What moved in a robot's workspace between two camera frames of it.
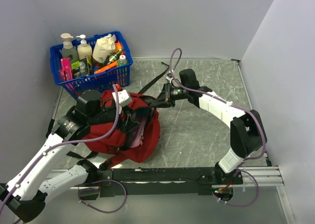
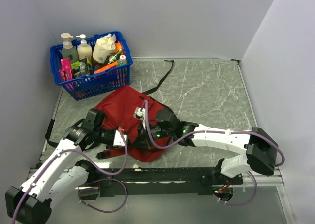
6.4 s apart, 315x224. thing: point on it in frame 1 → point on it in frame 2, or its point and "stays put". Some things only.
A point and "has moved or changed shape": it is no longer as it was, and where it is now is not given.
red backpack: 134,132 has moved or changed shape
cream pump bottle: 83,49 stays put
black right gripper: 168,101 → 142,138
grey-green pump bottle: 68,48 stays put
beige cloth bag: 103,47 stays put
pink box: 65,74 stays put
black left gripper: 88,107 → 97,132
